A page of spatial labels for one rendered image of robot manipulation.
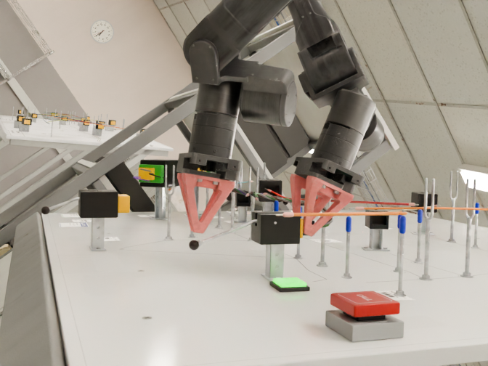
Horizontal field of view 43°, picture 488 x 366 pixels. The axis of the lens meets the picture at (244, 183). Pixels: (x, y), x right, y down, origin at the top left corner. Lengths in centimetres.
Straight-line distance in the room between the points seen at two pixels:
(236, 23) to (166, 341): 36
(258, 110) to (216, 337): 30
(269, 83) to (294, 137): 118
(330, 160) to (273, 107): 11
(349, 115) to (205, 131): 20
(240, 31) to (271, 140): 119
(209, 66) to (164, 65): 776
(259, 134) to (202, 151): 111
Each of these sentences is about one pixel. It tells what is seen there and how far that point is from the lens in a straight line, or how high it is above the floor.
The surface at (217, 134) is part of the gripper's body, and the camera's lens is 78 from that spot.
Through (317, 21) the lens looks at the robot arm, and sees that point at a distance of 93.
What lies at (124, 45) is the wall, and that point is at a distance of 840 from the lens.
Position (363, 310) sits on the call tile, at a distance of 60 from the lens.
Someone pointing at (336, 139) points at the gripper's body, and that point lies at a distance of 84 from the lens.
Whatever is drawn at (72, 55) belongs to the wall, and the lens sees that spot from 828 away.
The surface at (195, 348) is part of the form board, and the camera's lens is 56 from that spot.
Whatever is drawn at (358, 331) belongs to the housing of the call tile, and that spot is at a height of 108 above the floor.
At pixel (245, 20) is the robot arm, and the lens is 73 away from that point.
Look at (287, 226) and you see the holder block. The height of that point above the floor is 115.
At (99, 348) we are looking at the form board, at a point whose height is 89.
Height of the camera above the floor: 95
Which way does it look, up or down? 13 degrees up
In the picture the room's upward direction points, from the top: 53 degrees clockwise
